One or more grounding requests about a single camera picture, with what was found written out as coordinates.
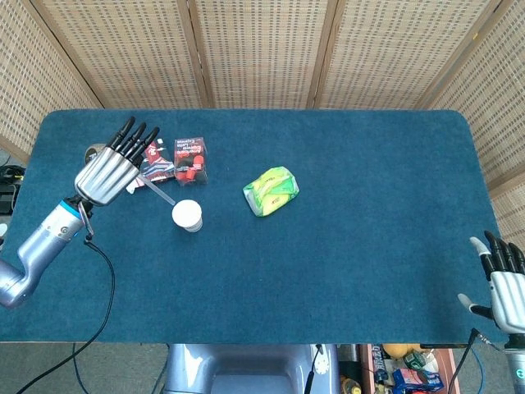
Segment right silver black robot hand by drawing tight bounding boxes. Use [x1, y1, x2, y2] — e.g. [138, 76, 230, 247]
[457, 230, 525, 336]

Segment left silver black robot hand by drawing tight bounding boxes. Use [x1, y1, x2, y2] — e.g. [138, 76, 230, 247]
[74, 116, 161, 206]

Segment translucent plastic stick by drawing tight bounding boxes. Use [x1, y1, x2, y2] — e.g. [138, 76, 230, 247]
[137, 172, 177, 206]

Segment white paper cup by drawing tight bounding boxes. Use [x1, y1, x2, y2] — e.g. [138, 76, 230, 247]
[171, 199, 203, 235]

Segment brown round jar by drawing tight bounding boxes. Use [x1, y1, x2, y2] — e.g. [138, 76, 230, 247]
[84, 143, 108, 165]

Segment navy red snack packet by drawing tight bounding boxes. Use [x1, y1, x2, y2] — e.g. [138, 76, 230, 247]
[138, 138, 176, 185]

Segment black electronic equipment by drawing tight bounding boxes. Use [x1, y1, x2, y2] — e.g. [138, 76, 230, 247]
[0, 163, 24, 217]

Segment green white can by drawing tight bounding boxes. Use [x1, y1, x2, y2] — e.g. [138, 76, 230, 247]
[404, 350, 430, 373]

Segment blue red snack packet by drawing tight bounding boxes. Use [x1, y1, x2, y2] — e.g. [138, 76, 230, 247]
[392, 368, 445, 393]

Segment woven folding screen panel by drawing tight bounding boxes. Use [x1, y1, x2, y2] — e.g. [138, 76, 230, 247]
[30, 0, 214, 110]
[313, 0, 504, 110]
[188, 0, 340, 110]
[424, 0, 525, 247]
[0, 0, 103, 165]

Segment orange round fruit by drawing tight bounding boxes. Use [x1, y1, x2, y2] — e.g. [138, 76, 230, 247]
[383, 343, 422, 360]

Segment black packet white lettering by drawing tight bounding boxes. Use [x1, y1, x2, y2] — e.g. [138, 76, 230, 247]
[371, 344, 390, 385]

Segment red brown storage crate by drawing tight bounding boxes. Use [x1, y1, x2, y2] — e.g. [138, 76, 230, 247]
[357, 343, 460, 394]

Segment green yellow snack bag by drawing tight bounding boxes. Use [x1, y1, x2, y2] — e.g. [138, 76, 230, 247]
[242, 166, 300, 218]

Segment grey blue robot torso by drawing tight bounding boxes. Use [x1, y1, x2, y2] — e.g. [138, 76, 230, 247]
[163, 343, 341, 394]

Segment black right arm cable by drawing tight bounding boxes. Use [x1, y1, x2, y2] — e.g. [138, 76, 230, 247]
[445, 328, 482, 394]

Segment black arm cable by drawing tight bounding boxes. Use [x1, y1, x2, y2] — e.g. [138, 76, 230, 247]
[445, 328, 482, 394]
[22, 204, 117, 394]

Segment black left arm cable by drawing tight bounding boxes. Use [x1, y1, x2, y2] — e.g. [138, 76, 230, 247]
[22, 204, 117, 394]

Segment black cable on torso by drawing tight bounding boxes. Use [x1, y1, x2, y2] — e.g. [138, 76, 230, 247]
[303, 343, 325, 394]

